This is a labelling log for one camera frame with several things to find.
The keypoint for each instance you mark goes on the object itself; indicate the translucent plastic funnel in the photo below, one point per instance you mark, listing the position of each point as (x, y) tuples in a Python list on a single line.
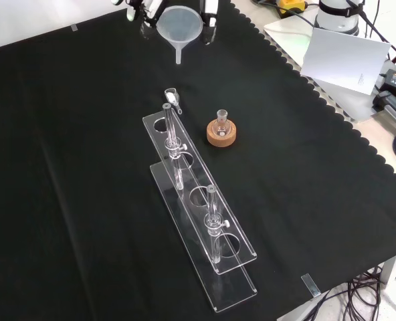
[(179, 25)]

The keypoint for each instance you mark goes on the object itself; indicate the pale board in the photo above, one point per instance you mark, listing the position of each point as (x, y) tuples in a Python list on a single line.
[(288, 36)]

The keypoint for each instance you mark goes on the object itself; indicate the grey table leg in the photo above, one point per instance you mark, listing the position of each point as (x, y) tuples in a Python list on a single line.
[(387, 272)]

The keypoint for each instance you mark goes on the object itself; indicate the white folded card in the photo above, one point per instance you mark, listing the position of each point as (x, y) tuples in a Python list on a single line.
[(345, 60)]

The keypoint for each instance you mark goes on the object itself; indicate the yellow stop button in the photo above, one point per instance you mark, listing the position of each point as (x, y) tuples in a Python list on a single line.
[(290, 5)]

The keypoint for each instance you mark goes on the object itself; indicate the grey tape strip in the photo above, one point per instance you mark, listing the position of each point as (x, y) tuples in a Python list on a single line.
[(74, 27), (310, 285)]

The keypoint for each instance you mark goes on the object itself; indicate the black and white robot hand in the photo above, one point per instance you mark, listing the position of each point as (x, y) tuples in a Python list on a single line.
[(208, 13)]

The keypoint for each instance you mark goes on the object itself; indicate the black grey plug connector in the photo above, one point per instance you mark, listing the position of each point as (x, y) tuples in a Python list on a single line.
[(390, 105)]

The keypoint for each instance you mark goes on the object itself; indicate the black bench cloth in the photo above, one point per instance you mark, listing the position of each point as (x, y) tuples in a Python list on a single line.
[(84, 167)]

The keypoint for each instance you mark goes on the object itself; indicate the clear acrylic funnel stand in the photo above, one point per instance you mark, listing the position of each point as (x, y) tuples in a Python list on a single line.
[(201, 200)]

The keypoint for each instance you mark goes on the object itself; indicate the clear round-bottom flask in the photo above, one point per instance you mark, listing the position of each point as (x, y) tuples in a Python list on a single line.
[(221, 124)]

